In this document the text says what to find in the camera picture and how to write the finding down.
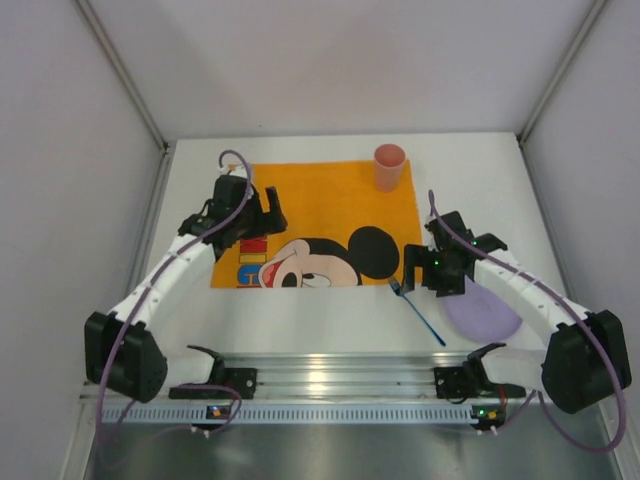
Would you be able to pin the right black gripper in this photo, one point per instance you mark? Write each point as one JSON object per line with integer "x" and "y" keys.
{"x": 422, "y": 270}

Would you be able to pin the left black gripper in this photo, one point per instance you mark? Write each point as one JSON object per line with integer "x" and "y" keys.
{"x": 263, "y": 217}

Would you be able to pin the blue plastic fork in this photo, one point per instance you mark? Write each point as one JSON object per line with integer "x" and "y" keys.
{"x": 398, "y": 291}

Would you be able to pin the orange Mickey Mouse cloth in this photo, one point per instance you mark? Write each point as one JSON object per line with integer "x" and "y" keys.
{"x": 341, "y": 230}

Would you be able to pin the lilac plastic plate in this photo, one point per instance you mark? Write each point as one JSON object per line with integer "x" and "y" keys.
{"x": 480, "y": 315}

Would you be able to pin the pink plastic cup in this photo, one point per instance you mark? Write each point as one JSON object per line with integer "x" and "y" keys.
{"x": 389, "y": 160}

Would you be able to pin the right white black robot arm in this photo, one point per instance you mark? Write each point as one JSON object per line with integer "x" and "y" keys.
{"x": 583, "y": 358}

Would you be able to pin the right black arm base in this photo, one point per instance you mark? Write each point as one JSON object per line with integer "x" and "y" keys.
{"x": 459, "y": 383}

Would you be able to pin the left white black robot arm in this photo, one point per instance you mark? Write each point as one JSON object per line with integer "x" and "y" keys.
{"x": 121, "y": 351}

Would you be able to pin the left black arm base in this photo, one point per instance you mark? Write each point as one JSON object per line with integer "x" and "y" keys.
{"x": 242, "y": 381}

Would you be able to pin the aluminium mounting rail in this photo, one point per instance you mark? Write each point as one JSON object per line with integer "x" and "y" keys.
{"x": 330, "y": 378}

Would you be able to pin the slotted grey cable duct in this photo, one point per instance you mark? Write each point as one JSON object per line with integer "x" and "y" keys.
{"x": 271, "y": 414}

